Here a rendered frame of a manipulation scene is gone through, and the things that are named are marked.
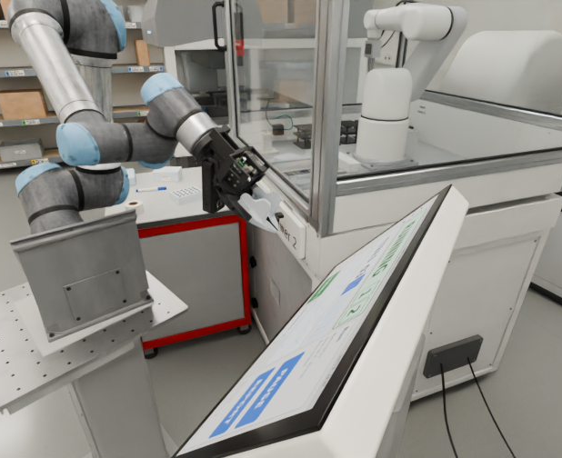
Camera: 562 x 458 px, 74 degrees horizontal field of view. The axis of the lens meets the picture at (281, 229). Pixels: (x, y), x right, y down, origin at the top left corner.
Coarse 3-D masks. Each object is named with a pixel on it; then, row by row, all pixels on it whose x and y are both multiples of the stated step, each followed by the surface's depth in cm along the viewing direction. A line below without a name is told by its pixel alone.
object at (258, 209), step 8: (240, 200) 69; (248, 200) 68; (256, 200) 67; (264, 200) 66; (248, 208) 69; (256, 208) 68; (264, 208) 67; (256, 216) 69; (264, 216) 68; (256, 224) 69; (264, 224) 69; (272, 224) 70; (272, 232) 70
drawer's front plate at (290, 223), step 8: (280, 208) 121; (288, 216) 115; (288, 224) 116; (296, 224) 110; (280, 232) 126; (288, 232) 118; (296, 232) 111; (304, 232) 108; (296, 240) 112; (304, 240) 110; (296, 248) 113; (304, 248) 111; (304, 256) 112
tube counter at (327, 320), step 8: (368, 264) 56; (360, 272) 56; (352, 280) 55; (360, 280) 51; (352, 288) 51; (344, 296) 50; (336, 304) 49; (344, 304) 46; (328, 312) 49; (336, 312) 46; (328, 320) 45; (320, 328) 45; (312, 336) 45; (304, 344) 44
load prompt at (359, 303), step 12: (420, 216) 58; (408, 228) 57; (396, 240) 56; (396, 252) 49; (384, 264) 49; (372, 276) 48; (384, 276) 44; (360, 288) 47; (372, 288) 43; (360, 300) 42; (348, 312) 42; (360, 312) 38; (336, 324) 41
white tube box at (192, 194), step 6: (192, 186) 172; (174, 192) 166; (180, 192) 166; (186, 192) 166; (192, 192) 166; (198, 192) 166; (174, 198) 164; (180, 198) 161; (186, 198) 163; (192, 198) 165; (198, 198) 167; (180, 204) 162
